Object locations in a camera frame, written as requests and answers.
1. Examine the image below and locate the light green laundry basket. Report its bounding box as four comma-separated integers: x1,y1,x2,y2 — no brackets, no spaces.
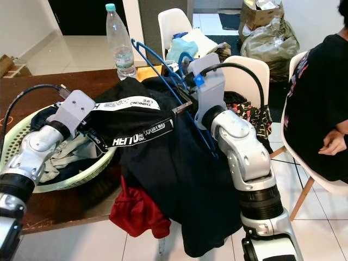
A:
0,106,117,194

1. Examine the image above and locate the person in black t-shirt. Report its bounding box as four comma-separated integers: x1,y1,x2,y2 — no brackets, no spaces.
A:
283,0,348,183

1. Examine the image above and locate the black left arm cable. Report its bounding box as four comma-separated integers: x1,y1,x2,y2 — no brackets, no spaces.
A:
3,83,71,158

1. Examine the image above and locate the brown cardboard box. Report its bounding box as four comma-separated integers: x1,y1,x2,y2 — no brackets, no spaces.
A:
239,0,286,30

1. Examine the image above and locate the clear plastic water bottle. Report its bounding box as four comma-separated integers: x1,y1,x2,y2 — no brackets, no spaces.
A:
105,3,138,81

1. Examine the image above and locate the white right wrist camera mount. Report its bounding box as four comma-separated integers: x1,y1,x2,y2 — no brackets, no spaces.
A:
188,53,226,128

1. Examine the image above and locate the light grey garment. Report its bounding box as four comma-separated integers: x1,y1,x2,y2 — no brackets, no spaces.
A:
41,136,107,183

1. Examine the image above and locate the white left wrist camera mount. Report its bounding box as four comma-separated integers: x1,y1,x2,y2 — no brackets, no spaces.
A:
57,90,96,136

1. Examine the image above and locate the dark navy garment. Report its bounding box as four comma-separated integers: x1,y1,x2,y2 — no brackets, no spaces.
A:
120,79,243,259

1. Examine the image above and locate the teal cloth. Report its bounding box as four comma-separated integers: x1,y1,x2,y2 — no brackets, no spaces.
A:
166,37,199,63

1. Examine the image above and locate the dark blue door mat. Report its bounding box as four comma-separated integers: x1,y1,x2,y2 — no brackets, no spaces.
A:
217,14,243,30

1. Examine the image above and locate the dark patterned cloth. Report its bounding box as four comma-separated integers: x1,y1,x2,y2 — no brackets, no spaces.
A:
226,91,272,138

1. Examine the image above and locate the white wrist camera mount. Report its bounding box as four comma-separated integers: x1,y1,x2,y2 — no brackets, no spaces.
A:
57,90,96,136
188,53,226,128

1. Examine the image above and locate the olive plastic bag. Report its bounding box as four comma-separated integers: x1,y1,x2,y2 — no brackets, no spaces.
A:
241,19,301,69

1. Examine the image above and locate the blue plastic clothes hanger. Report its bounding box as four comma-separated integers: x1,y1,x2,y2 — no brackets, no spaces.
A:
130,39,218,158

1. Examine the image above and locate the red garment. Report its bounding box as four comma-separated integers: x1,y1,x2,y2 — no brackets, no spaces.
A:
109,174,172,240

